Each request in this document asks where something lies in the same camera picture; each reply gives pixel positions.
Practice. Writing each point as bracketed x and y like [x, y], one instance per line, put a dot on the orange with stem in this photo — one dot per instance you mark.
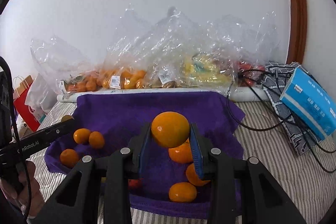
[181, 154]

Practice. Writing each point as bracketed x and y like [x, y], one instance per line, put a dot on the plastic bag of yellow fruit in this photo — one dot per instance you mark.
[176, 52]

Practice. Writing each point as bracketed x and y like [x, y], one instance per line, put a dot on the grey plastic bag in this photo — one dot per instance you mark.
[40, 95]

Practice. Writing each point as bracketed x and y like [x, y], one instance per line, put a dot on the orange middle back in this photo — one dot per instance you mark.
[182, 192]

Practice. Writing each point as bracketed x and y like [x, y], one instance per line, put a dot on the red paper shopping bag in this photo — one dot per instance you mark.
[33, 116]

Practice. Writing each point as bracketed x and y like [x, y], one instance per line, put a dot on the blue tissue pack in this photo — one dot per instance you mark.
[307, 99]

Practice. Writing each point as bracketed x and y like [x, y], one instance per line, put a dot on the white rolled paper tube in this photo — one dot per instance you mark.
[241, 94]

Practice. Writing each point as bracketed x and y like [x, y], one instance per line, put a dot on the lone orange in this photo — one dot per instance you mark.
[81, 136]

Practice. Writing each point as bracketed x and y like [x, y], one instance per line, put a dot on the brown wooden door frame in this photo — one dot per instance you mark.
[298, 31]

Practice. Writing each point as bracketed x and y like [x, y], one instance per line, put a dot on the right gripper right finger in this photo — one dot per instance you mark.
[242, 188]

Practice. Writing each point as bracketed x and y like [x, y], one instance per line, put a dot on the large orange far left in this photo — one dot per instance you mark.
[69, 158]

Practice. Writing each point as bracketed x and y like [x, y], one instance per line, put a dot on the small red tomato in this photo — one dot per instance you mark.
[134, 184]

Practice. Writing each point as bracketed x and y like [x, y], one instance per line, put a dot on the orange front left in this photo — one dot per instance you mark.
[170, 129]

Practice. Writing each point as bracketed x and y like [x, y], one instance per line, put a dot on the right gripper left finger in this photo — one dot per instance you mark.
[76, 199]

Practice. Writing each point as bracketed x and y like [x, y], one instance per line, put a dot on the purple towel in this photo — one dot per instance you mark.
[120, 117]

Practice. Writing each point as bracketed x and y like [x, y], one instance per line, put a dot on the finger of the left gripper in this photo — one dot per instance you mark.
[37, 141]

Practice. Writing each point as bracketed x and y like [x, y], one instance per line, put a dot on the plastic bag of mandarins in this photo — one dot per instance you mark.
[110, 77]

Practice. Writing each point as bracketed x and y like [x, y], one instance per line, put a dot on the left hand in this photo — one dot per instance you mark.
[11, 195]

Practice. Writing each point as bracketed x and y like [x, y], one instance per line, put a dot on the mandarin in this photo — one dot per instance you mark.
[193, 177]

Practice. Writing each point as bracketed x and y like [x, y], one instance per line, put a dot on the small orange back right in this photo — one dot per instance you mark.
[96, 140]

